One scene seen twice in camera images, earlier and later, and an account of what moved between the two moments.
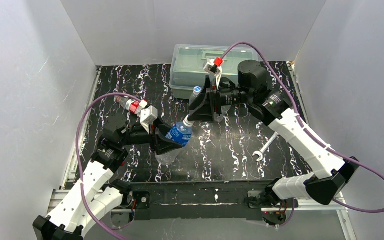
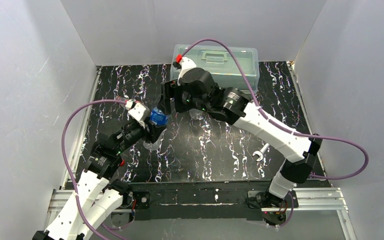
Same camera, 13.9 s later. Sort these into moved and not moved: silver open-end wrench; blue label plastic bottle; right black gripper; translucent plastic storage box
Moved: blue label plastic bottle; right black gripper
Not moved: translucent plastic storage box; silver open-end wrench
